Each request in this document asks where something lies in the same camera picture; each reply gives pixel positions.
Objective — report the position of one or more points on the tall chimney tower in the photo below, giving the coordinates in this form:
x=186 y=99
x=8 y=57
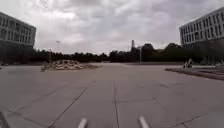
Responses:
x=132 y=44

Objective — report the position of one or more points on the pile of rubble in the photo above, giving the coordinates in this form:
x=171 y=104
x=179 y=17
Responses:
x=66 y=64

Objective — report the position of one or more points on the row of dark trees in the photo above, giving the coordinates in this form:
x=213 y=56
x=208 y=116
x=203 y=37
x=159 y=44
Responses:
x=100 y=56

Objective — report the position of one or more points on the robot's own part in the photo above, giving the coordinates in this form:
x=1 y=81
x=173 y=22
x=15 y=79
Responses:
x=82 y=123
x=143 y=122

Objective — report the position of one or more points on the grey paved plaza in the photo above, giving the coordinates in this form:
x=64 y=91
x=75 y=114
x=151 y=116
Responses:
x=110 y=90

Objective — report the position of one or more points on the grey building with window rows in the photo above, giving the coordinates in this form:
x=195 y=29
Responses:
x=15 y=33

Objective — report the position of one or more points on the pale building with window rows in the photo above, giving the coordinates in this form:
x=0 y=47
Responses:
x=203 y=30

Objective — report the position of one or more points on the lamp pole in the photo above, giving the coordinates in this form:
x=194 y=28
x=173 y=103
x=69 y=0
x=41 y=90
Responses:
x=58 y=46

